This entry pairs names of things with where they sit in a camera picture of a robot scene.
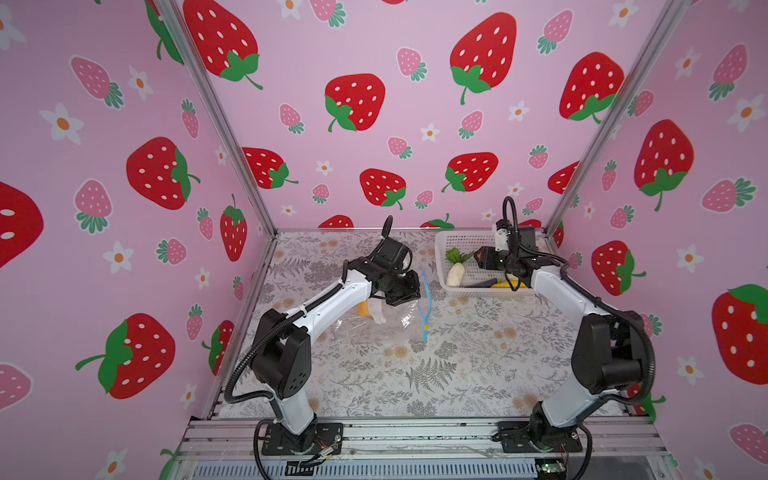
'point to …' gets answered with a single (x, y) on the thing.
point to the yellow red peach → (363, 309)
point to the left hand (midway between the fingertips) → (425, 293)
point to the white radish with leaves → (456, 273)
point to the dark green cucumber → (484, 284)
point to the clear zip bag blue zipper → (406, 323)
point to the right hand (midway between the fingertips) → (482, 252)
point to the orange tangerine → (479, 256)
